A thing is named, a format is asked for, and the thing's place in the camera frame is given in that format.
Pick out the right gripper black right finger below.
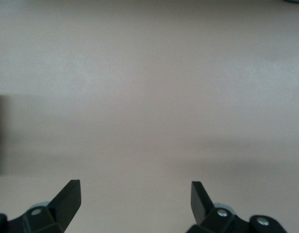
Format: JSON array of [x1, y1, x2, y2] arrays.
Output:
[[185, 181, 287, 233]]

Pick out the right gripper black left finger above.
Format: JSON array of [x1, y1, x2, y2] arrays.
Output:
[[0, 180, 81, 233]]

